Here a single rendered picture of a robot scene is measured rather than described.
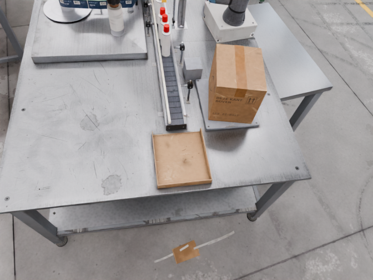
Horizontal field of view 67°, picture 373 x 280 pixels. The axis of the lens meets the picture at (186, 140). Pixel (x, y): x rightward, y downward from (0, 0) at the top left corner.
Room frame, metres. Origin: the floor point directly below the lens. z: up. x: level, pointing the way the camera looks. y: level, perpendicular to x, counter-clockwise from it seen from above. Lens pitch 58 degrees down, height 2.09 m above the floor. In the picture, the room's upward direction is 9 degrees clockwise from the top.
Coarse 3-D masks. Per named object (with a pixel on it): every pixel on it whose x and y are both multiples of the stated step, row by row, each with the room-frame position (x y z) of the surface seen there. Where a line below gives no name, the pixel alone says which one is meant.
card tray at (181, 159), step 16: (160, 144) 0.74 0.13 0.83; (176, 144) 0.75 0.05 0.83; (192, 144) 0.77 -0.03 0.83; (160, 160) 0.65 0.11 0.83; (176, 160) 0.66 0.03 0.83; (192, 160) 0.67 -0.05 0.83; (208, 160) 0.67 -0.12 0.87; (160, 176) 0.56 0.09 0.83; (176, 176) 0.57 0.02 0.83; (192, 176) 0.59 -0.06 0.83; (208, 176) 0.60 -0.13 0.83
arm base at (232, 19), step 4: (228, 8) 1.70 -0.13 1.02; (224, 12) 1.71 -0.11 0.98; (228, 12) 1.68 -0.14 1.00; (232, 12) 1.67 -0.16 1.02; (236, 12) 1.66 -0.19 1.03; (240, 12) 1.67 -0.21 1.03; (244, 12) 1.69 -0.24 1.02; (224, 16) 1.69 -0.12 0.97; (228, 16) 1.67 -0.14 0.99; (232, 16) 1.66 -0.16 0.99; (236, 16) 1.66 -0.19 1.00; (240, 16) 1.67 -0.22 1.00; (244, 16) 1.70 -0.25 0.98; (224, 20) 1.68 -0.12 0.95; (228, 20) 1.66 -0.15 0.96; (232, 20) 1.65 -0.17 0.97; (236, 20) 1.65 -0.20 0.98; (240, 20) 1.66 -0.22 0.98; (244, 20) 1.70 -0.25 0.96; (232, 24) 1.65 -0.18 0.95; (236, 24) 1.65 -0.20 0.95; (240, 24) 1.67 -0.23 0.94
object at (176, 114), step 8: (160, 48) 1.39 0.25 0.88; (168, 64) 1.26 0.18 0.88; (168, 72) 1.20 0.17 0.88; (168, 80) 1.14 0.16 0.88; (176, 80) 1.15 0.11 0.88; (168, 88) 1.08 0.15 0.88; (176, 88) 1.09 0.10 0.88; (168, 96) 1.02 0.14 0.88; (176, 96) 1.03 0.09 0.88; (168, 104) 0.96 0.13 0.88; (176, 104) 0.97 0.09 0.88; (176, 112) 0.92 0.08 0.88; (176, 120) 0.87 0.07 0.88
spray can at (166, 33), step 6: (168, 24) 1.36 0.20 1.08; (168, 30) 1.34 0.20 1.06; (162, 36) 1.33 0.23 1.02; (168, 36) 1.33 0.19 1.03; (162, 42) 1.33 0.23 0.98; (168, 42) 1.33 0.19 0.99; (162, 48) 1.33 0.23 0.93; (168, 48) 1.33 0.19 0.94; (162, 54) 1.33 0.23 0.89; (168, 54) 1.33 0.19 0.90
